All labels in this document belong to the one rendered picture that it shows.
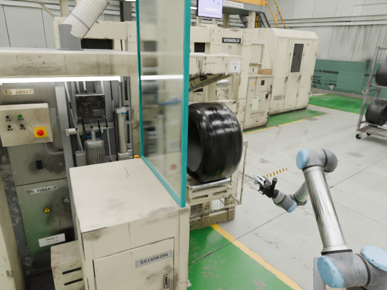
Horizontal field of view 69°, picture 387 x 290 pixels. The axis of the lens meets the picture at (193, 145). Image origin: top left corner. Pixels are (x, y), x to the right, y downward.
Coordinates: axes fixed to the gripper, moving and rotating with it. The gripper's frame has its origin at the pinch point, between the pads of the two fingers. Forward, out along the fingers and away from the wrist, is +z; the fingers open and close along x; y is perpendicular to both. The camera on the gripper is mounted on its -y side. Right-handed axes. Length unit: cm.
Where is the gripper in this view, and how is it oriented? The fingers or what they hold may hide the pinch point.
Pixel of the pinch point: (255, 175)
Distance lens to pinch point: 203.1
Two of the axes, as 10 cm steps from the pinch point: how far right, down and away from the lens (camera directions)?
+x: 4.2, -5.9, 6.9
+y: -4.7, 5.1, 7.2
